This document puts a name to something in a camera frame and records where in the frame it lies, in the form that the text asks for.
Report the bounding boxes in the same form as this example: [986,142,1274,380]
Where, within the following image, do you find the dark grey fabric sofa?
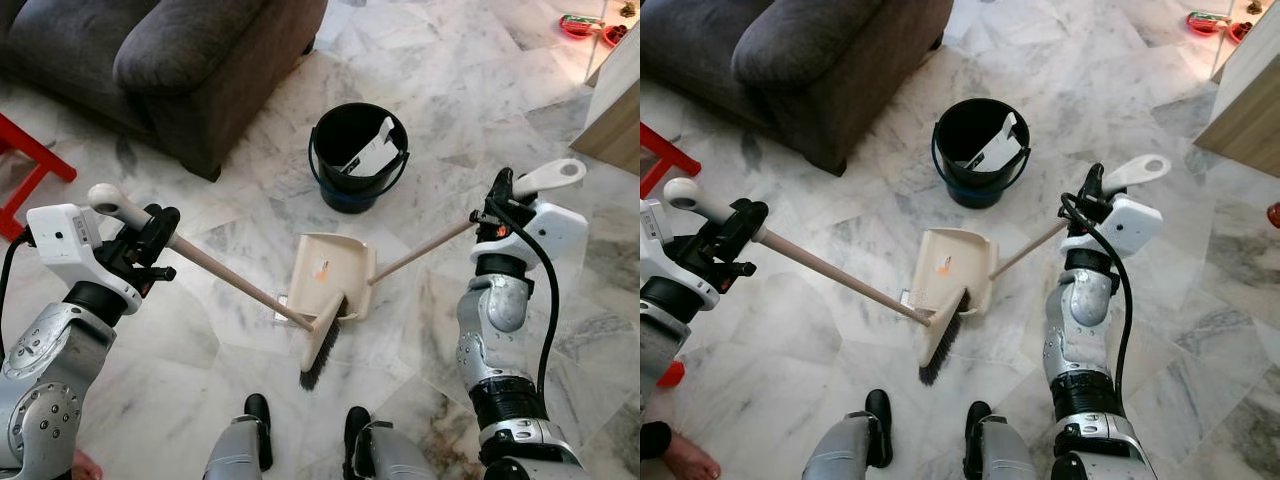
[0,0,329,183]
[640,0,954,177]

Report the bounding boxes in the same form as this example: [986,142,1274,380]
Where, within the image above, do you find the large red dish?
[1186,10,1233,37]
[558,12,604,41]

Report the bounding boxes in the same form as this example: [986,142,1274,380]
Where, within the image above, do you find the beige long-handled dustpan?
[288,157,589,323]
[905,153,1173,319]

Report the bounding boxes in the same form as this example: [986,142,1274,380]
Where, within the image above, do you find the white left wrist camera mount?
[640,198,723,311]
[25,203,141,316]

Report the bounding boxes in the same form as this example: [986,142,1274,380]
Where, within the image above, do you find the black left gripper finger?
[145,204,182,246]
[735,198,770,241]

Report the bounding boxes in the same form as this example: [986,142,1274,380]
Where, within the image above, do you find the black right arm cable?
[1058,192,1136,396]
[480,195,561,401]

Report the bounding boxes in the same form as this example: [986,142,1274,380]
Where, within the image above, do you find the white card piece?
[958,112,1029,173]
[338,115,406,179]

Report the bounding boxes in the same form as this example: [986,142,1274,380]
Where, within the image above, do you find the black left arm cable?
[0,232,29,331]

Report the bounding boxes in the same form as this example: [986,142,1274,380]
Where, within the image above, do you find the light wood cabinet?
[583,25,641,177]
[1195,0,1280,181]

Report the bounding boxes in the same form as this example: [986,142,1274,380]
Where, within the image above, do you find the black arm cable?
[1058,192,1136,396]
[0,232,29,331]
[480,195,561,401]

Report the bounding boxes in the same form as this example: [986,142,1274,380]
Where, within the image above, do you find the person's leg black trousers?
[640,420,673,461]

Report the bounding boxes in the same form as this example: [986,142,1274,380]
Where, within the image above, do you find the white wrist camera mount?
[640,198,723,311]
[25,203,141,316]
[475,198,589,276]
[1062,195,1164,263]

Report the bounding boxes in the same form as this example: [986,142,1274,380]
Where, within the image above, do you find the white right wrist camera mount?
[475,198,589,276]
[1062,195,1164,263]

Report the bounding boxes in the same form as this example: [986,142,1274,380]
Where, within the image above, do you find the black plastic bucket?
[932,98,1033,209]
[308,102,411,214]

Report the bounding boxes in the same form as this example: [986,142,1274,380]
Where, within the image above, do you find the beige long-handled broom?
[88,183,351,391]
[663,177,973,387]

